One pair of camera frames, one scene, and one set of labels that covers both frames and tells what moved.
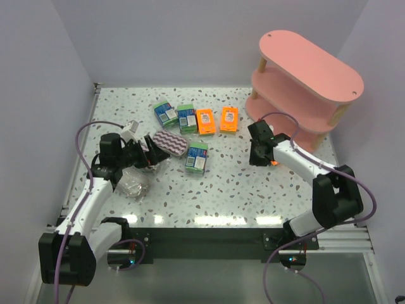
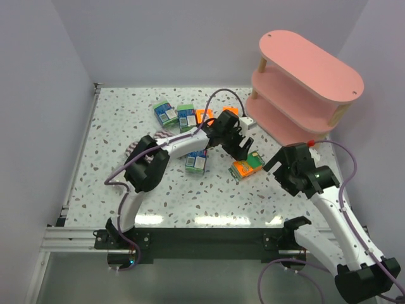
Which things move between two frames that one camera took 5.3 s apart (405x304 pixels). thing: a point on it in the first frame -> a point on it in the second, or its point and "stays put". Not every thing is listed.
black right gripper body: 257,147 -> 283,172
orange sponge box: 205,121 stays put
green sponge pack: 196,158 stays put
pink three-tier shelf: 299,87 stays put
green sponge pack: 166,113 stays put
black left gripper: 144,153 -> 237,144
